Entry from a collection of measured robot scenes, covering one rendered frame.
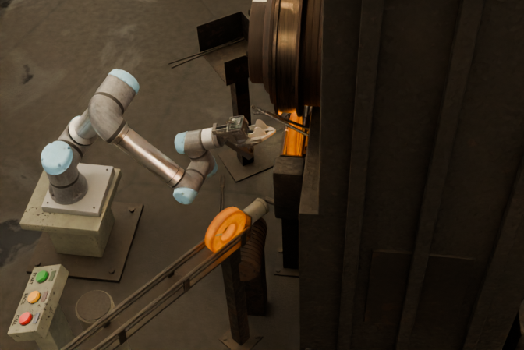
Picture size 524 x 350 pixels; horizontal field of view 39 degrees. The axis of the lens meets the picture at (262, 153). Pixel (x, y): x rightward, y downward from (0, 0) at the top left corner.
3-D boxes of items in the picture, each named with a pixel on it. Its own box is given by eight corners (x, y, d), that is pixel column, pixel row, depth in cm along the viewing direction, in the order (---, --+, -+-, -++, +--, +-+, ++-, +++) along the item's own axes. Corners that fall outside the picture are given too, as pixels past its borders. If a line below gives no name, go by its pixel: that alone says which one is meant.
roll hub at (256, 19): (276, 45, 246) (274, -27, 225) (265, 102, 227) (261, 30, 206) (260, 44, 246) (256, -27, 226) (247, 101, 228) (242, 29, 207)
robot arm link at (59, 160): (41, 182, 281) (32, 159, 270) (59, 156, 289) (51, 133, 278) (69, 190, 278) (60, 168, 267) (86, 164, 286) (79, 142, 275)
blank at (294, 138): (302, 103, 248) (292, 102, 248) (295, 140, 239) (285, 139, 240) (302, 130, 261) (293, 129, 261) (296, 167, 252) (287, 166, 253)
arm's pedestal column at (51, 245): (26, 273, 305) (8, 237, 286) (58, 199, 331) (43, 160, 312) (119, 283, 300) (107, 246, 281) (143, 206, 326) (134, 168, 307)
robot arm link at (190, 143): (185, 144, 266) (175, 128, 261) (213, 140, 262) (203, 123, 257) (181, 160, 261) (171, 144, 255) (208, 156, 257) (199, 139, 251)
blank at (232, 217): (235, 250, 236) (227, 245, 238) (253, 209, 232) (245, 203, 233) (204, 257, 223) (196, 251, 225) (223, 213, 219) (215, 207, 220)
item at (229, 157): (250, 132, 355) (241, 10, 302) (276, 167, 339) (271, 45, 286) (212, 147, 349) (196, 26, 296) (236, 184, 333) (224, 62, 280)
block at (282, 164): (307, 203, 252) (307, 157, 235) (305, 222, 247) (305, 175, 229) (276, 201, 254) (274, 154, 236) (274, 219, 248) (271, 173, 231)
